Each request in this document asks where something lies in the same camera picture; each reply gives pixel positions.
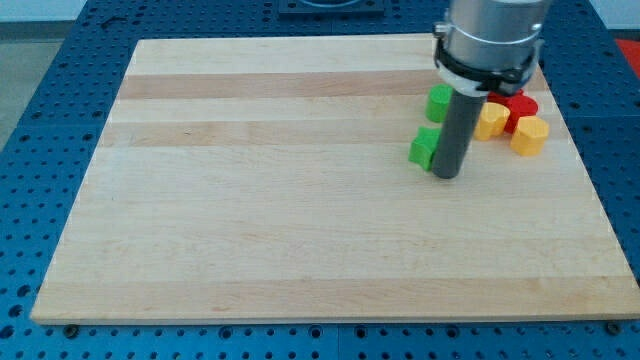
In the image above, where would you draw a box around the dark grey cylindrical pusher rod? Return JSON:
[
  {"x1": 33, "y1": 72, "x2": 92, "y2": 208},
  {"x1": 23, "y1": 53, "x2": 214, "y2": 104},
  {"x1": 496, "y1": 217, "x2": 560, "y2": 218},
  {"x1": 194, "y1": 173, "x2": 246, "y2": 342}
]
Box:
[{"x1": 431, "y1": 90, "x2": 487, "y2": 179}]

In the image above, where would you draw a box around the green star block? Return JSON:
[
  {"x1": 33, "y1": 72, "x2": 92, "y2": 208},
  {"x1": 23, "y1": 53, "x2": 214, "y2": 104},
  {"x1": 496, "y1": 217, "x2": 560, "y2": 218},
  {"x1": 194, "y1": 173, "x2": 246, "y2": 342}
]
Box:
[{"x1": 408, "y1": 127, "x2": 441, "y2": 172}]

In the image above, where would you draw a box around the red block behind arm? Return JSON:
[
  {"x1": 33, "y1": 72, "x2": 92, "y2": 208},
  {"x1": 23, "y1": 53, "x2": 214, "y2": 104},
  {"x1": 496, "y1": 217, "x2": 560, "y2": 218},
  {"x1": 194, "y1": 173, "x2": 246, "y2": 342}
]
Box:
[{"x1": 487, "y1": 89, "x2": 524, "y2": 107}]

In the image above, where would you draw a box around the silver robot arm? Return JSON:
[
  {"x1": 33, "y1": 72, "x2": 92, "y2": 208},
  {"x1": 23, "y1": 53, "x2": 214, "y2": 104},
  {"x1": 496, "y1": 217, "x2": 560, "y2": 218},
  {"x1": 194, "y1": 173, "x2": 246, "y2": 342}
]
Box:
[{"x1": 431, "y1": 0, "x2": 552, "y2": 179}]

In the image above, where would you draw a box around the green cylinder block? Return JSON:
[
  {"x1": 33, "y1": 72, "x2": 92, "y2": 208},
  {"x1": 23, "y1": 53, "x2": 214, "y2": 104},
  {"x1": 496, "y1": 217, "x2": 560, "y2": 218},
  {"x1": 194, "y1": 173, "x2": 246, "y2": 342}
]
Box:
[{"x1": 425, "y1": 84, "x2": 453, "y2": 123}]

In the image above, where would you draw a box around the yellow heart block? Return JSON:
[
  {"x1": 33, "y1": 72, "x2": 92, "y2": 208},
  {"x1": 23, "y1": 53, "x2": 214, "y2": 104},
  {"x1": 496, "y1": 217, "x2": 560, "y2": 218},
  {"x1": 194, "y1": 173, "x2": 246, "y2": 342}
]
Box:
[{"x1": 473, "y1": 102, "x2": 510, "y2": 141}]

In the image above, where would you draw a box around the red round block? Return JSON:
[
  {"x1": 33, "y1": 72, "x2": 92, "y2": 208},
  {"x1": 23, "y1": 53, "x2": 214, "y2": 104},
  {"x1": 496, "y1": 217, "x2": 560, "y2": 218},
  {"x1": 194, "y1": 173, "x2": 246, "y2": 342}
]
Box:
[{"x1": 504, "y1": 95, "x2": 539, "y2": 134}]

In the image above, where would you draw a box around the yellow hexagon block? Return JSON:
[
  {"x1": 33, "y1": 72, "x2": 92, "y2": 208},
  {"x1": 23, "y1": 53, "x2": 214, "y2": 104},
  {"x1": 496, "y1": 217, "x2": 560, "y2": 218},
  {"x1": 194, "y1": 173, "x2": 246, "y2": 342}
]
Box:
[{"x1": 510, "y1": 116, "x2": 550, "y2": 156}]

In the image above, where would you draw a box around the red object at right edge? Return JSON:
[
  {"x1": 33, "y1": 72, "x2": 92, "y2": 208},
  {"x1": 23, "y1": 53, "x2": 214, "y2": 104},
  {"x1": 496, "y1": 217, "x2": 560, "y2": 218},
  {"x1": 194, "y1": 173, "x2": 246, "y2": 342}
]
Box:
[{"x1": 615, "y1": 38, "x2": 640, "y2": 77}]

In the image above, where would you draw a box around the light wooden board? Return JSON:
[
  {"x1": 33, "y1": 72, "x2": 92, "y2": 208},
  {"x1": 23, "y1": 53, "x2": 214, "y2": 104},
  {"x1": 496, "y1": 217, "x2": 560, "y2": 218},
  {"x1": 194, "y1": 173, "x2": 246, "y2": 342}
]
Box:
[{"x1": 31, "y1": 34, "x2": 639, "y2": 325}]

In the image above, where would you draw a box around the blue perforated metal table plate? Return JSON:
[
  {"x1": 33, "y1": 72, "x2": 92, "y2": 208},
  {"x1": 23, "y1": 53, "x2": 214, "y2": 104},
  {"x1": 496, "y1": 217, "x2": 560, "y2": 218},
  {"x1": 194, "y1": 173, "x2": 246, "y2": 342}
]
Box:
[{"x1": 1, "y1": 1, "x2": 639, "y2": 359}]

